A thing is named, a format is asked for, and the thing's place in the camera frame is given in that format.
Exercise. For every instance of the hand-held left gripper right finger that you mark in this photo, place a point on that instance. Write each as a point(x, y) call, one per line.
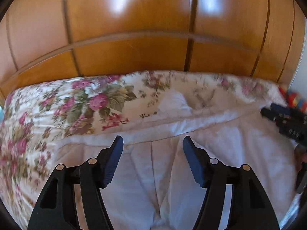
point(193, 163)

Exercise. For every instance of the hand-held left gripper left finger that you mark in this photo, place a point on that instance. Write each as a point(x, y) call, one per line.
point(114, 159)

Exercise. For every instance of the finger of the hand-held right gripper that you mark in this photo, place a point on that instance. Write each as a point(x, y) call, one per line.
point(271, 115)
point(280, 107)

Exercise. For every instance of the white quilted jacket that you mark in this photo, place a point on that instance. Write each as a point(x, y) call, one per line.
point(168, 172)

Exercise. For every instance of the person's right forearm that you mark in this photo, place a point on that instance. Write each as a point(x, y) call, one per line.
point(301, 159)

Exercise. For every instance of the floral bedspread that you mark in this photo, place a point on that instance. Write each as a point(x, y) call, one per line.
point(72, 115)

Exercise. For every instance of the wooden wardrobe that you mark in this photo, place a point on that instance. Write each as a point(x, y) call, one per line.
point(144, 28)

